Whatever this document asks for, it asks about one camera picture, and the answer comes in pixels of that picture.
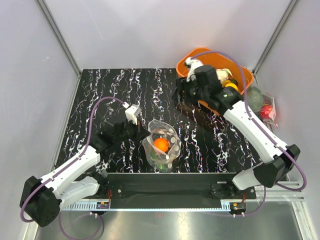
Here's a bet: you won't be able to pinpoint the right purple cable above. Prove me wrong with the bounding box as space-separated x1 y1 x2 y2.
189 50 308 192

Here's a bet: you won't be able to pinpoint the white fake cauliflower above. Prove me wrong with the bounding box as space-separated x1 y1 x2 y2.
216 68 233 82

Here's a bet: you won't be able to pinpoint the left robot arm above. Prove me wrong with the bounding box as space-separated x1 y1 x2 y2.
19 120 151 227

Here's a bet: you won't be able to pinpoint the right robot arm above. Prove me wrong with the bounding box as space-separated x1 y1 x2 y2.
176 60 300 199

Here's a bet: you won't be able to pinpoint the green fake melon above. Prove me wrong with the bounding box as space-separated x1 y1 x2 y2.
248 88 264 113

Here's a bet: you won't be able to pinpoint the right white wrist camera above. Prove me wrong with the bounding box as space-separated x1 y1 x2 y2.
184 57 203 82

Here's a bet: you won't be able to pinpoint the green fake cucumber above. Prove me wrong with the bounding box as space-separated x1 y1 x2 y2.
149 152 168 172

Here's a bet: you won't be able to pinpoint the fake orange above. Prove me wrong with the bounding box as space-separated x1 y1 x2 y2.
154 137 169 154

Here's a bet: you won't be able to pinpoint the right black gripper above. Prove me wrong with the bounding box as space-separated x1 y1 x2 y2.
171 76 209 105

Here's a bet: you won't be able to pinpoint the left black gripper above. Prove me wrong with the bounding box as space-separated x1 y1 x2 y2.
114 117 151 144

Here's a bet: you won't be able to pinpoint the clear polka dot zip bag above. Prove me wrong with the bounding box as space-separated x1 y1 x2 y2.
142 119 182 173

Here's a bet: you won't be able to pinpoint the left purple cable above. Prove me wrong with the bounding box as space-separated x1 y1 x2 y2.
20 96 127 223

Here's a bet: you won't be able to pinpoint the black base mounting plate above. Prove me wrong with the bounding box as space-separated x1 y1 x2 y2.
67 172 257 210

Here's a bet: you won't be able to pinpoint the dark green fake avocado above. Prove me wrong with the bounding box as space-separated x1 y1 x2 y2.
230 79 238 86

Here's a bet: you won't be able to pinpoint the yellow fake bananas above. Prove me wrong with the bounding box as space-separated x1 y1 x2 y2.
221 79 232 87

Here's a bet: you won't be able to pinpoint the purple cable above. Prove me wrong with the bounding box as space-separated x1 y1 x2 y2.
20 96 127 223
189 50 308 192

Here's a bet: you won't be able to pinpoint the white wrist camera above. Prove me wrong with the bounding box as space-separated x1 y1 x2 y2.
184 57 203 82
122 102 142 125

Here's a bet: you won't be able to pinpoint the yellow fake lemon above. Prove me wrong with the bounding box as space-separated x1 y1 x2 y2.
223 83 239 96

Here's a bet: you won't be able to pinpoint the slotted cable duct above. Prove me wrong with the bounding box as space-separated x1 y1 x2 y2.
63 199 231 213

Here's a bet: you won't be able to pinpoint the orange plastic basket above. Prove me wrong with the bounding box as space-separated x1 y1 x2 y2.
176 47 254 119

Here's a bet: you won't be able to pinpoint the red fake apple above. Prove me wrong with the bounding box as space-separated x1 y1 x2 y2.
259 105 273 119

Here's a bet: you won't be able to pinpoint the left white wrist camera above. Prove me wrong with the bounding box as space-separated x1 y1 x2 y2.
122 102 142 125

